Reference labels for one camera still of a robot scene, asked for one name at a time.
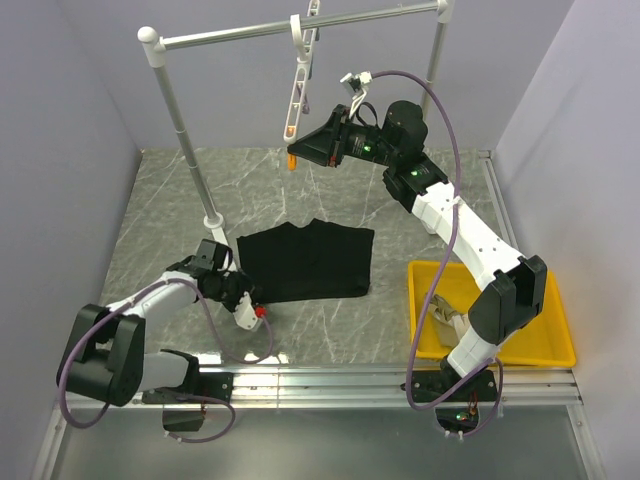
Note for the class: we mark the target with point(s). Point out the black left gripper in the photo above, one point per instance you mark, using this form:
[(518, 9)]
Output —
[(245, 285)]

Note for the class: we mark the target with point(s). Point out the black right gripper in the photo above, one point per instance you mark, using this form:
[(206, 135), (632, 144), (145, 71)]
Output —
[(325, 145)]

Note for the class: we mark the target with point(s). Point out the orange clothes clip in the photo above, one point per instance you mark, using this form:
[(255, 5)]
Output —
[(291, 162)]

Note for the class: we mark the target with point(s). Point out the black underwear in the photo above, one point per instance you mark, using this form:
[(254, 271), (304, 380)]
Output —
[(321, 260)]

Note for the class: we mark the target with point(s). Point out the white plastic hanger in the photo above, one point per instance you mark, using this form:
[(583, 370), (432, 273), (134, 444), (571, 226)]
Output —
[(304, 41)]

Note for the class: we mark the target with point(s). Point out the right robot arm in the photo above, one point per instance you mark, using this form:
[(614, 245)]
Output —
[(512, 286)]

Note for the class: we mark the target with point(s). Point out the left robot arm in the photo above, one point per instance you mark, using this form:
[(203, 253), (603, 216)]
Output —
[(105, 358)]

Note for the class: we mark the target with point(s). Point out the purple clothes clip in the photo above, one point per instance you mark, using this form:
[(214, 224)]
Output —
[(302, 96)]

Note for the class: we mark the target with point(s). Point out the beige cloth in bin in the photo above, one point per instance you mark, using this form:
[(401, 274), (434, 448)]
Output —
[(450, 324)]

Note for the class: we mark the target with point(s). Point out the yellow plastic bin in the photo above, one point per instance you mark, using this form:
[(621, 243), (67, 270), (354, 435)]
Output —
[(545, 342)]

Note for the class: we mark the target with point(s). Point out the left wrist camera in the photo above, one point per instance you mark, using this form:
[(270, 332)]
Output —
[(245, 315)]

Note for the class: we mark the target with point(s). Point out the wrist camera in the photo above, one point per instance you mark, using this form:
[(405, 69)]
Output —
[(245, 315), (356, 84)]

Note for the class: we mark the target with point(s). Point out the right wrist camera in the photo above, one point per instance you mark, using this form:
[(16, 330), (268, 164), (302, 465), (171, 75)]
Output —
[(356, 84)]

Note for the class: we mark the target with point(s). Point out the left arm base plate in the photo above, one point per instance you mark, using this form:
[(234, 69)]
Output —
[(216, 385)]

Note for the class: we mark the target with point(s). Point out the aluminium front rail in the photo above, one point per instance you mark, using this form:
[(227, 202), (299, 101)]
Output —
[(345, 422)]

